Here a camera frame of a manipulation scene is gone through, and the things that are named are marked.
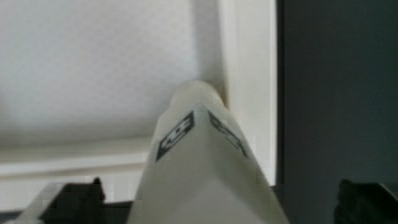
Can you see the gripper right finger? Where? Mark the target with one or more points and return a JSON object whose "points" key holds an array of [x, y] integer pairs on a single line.
{"points": [[367, 203]]}

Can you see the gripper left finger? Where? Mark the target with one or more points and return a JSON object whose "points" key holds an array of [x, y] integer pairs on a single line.
{"points": [[68, 204]]}

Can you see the white desk leg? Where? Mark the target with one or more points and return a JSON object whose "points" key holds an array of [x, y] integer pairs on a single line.
{"points": [[203, 185]]}

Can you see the white desk top tray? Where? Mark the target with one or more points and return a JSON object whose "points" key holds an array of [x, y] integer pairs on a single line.
{"points": [[97, 57]]}

